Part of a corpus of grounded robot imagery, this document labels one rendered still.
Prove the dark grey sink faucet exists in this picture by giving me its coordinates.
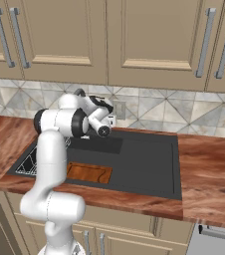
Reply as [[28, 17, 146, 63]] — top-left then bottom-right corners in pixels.
[[72, 88, 88, 98]]

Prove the dark grey sink basin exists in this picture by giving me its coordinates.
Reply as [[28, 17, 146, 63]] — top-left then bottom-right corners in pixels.
[[6, 127, 183, 201]]

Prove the brown wooden cutting board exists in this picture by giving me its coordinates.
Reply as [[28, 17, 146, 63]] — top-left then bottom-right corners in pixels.
[[66, 161, 113, 185]]

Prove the beige panel under sink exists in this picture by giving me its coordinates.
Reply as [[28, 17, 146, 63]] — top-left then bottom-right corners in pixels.
[[4, 190, 196, 247]]

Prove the black white patterned object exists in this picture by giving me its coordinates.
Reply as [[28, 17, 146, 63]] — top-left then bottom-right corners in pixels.
[[15, 145, 39, 176]]

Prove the beige base cupboard door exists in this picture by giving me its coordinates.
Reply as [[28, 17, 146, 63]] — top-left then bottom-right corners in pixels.
[[24, 218, 97, 255], [94, 227, 189, 255]]

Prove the beige corner base cupboard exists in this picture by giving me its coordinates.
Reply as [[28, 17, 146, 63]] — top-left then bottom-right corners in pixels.
[[0, 188, 23, 255]]

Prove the grey dishwasher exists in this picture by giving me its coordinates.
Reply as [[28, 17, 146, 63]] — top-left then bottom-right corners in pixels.
[[185, 221, 225, 255]]

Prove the grey wall outlet plate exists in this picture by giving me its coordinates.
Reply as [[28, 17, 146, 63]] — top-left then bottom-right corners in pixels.
[[112, 99, 127, 121]]

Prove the small grey base-cupboard handle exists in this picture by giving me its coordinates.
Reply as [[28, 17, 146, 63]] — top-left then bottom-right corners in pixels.
[[98, 232, 107, 255], [83, 230, 92, 255]]

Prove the grey dishwasher handle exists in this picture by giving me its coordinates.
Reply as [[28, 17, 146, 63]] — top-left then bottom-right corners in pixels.
[[197, 224, 225, 243]]

